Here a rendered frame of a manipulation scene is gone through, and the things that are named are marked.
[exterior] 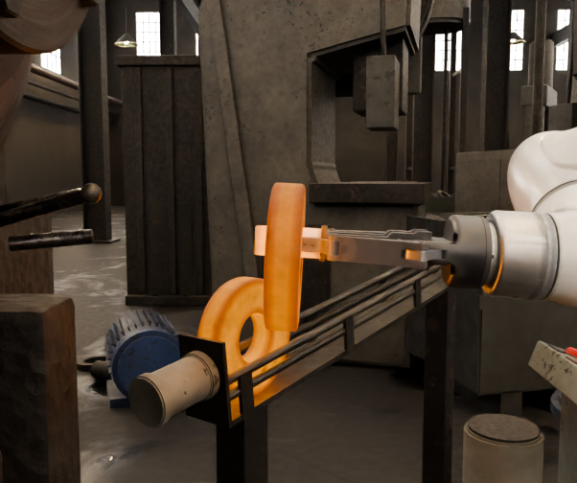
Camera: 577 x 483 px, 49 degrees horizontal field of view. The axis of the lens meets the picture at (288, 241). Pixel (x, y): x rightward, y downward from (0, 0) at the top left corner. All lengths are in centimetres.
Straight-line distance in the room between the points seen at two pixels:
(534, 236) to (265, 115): 248
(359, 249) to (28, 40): 37
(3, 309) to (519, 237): 48
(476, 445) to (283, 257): 56
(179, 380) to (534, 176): 47
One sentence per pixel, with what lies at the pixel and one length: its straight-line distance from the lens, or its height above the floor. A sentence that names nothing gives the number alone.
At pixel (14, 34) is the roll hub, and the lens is 35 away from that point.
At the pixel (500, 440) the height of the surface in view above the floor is 52.
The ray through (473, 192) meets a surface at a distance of 480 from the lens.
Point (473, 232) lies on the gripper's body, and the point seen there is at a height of 86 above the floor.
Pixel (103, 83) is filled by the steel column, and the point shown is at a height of 220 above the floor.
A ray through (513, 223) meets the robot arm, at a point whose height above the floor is 87.
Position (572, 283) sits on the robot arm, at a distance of 67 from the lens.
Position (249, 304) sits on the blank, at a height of 75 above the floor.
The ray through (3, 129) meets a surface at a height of 95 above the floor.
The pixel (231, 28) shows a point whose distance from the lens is 317.
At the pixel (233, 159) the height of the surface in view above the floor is 100.
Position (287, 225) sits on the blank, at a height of 87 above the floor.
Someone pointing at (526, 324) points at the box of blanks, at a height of 37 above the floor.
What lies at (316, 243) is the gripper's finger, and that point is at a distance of 63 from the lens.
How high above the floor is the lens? 91
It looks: 6 degrees down
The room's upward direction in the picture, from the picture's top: straight up
